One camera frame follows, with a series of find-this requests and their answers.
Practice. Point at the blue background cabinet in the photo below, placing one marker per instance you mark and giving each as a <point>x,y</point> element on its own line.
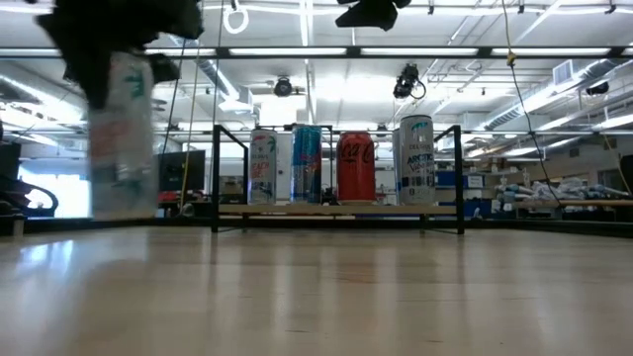
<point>447,179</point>

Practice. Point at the black overhead frame beam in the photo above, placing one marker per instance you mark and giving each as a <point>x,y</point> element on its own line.
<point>484,51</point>

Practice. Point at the black ceiling dome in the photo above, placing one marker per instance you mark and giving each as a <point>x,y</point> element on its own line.
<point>597,88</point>

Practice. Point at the cluttered background workbench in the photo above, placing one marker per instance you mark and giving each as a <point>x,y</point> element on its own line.
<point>569,203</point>

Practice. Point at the red Coca-Cola can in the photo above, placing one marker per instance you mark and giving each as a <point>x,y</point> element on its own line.
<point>356,168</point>

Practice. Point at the black round ceiling fixture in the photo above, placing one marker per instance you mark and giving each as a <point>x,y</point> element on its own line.
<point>283,86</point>

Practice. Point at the silver blue Red Bull can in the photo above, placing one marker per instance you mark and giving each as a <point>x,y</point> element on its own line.
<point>305,163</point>

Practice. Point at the white Celsius Peach Vibe can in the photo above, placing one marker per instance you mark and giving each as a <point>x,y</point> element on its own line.
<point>123,148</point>
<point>262,168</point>

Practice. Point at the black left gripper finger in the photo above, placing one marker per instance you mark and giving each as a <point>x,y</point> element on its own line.
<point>164,68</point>
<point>86,76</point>

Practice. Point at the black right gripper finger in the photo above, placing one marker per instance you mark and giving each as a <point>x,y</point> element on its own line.
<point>368,16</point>

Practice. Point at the black office chair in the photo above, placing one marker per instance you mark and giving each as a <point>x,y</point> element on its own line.
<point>10,198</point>

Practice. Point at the black overhead camera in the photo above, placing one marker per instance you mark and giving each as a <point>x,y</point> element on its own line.
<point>406,81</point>

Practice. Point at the black aluminium table frame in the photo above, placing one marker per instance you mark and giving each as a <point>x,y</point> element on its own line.
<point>544,226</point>

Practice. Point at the black background monitor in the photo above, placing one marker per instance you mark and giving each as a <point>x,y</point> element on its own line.
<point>183,170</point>

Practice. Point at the black frame wooden shelf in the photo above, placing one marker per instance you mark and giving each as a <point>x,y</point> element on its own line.
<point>336,209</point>

